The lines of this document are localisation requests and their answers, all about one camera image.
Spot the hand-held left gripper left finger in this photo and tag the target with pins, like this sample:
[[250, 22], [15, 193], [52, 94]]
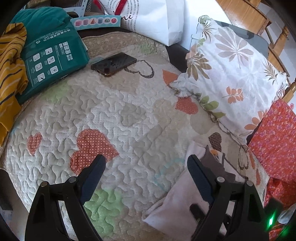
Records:
[[92, 183]]

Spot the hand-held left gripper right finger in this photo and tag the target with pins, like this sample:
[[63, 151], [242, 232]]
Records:
[[198, 178]]

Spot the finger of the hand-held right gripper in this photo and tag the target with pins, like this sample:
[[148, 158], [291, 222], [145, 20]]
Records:
[[197, 212]]

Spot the white floral sweater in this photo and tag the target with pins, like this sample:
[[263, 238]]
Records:
[[175, 197]]

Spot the red floral cloth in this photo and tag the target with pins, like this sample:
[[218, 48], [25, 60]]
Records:
[[275, 139]]

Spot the quilted heart-pattern blanket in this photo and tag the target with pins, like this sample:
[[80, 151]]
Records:
[[115, 104]]

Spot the white floral pillow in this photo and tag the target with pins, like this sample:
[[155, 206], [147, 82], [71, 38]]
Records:
[[231, 76]]

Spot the dark smartphone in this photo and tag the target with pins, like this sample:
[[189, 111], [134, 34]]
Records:
[[113, 63]]

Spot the green package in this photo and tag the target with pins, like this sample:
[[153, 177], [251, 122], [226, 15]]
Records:
[[50, 60]]

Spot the yellow striped garment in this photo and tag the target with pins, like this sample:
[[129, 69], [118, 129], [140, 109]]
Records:
[[11, 69]]

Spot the light blue shapes card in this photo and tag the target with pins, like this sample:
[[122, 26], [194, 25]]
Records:
[[94, 22]]

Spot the white paper bag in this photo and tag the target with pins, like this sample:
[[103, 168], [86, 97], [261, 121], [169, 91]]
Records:
[[157, 20]]

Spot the teal garment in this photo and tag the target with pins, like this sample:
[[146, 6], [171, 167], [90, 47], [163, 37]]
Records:
[[39, 17]]

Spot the wooden chair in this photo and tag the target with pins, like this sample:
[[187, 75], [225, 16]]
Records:
[[245, 9]]

